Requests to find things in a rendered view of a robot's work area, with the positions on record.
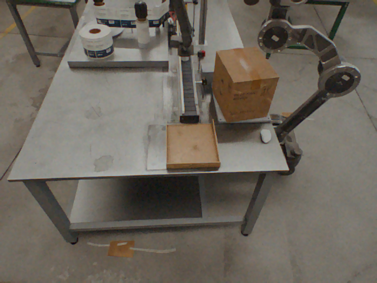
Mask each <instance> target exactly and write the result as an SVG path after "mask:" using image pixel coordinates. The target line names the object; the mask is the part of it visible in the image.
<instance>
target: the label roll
mask: <svg viewBox="0 0 377 283"><path fill-rule="evenodd" d="M79 33H80V37H81V41H82V45H83V48H84V52H85V55H86V56H87V57H89V58H93V59H104V58H108V57H110V56H111V55H112V54H113V53H114V46H113V40H112V36H111V31H110V28H109V27H107V26H106V25H102V24H93V25H87V26H86V27H83V28H81V29H80V31H79Z"/></svg>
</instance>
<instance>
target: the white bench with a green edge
mask: <svg viewBox="0 0 377 283"><path fill-rule="evenodd" d="M80 1H81V0H6V2H7V4H8V6H9V9H10V11H11V14H12V16H13V18H14V20H15V23H16V25H17V27H18V29H19V32H20V33H21V36H22V38H23V40H24V43H25V45H26V47H27V50H28V52H29V54H30V56H31V59H32V61H33V63H34V65H36V67H37V68H38V67H40V65H39V64H40V61H39V59H38V57H37V55H44V56H52V57H63V56H64V54H65V53H63V52H64V51H65V50H66V49H67V48H68V45H69V43H70V41H71V38H72V36H73V35H74V33H73V34H72V35H71V36H70V38H69V39H68V40H67V42H66V43H65V44H64V45H63V47H62V48H61V49H60V50H59V51H58V52H48V51H35V50H34V47H33V44H32V42H31V40H30V37H29V36H28V33H27V31H26V29H25V26H24V23H23V22H22V19H21V16H20V14H19V12H18V9H17V8H16V5H26V6H43V7H45V8H62V9H70V13H71V16H72V20H73V23H74V27H75V29H76V28H77V26H78V23H79V19H78V15H77V10H76V8H77V5H78V3H79V2H80Z"/></svg>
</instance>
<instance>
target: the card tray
mask: <svg viewBox="0 0 377 283"><path fill-rule="evenodd" d="M220 163H221V161H220V155H219V148H218V144H217V138H216V131H215V127H214V121H213V119H212V123H203V124H167V121H166V169H184V168H202V167H220Z"/></svg>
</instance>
